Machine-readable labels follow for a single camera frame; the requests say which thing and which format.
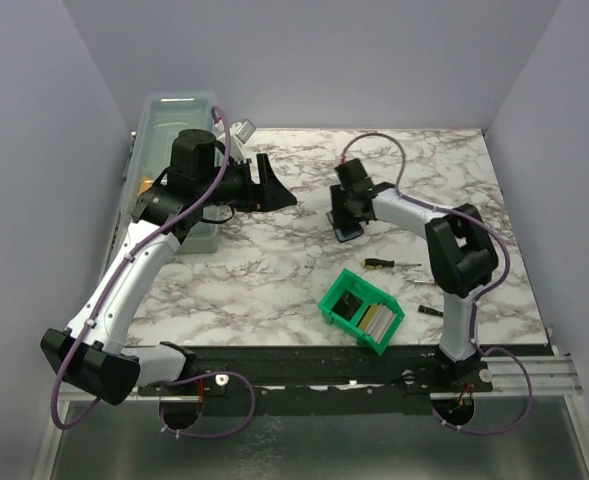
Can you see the black yellow screwdriver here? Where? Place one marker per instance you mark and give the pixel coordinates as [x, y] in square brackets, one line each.
[376, 263]

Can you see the stack of silver cards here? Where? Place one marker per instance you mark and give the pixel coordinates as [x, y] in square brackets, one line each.
[376, 321]

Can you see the black green screwdriver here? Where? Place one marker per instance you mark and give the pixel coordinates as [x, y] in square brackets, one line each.
[430, 311]

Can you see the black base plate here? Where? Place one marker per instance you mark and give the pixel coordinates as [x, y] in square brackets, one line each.
[331, 380]

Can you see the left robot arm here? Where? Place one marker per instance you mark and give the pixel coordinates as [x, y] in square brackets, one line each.
[90, 352]

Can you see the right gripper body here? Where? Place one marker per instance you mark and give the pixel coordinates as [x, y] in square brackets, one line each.
[343, 201]

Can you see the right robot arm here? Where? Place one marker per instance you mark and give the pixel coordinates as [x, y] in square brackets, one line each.
[461, 254]

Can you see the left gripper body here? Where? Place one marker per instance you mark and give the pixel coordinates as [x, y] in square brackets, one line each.
[236, 187]

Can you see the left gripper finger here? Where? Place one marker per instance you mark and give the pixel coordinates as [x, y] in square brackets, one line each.
[274, 195]
[263, 166]

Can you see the green plastic bin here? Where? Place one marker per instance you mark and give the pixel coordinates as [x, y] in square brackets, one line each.
[346, 301]

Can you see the black leather card holder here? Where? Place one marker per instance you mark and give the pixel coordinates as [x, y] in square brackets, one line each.
[344, 233]

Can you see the orange tool in box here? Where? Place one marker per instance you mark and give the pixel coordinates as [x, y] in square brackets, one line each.
[145, 184]

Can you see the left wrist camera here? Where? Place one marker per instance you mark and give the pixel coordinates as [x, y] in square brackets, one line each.
[241, 131]

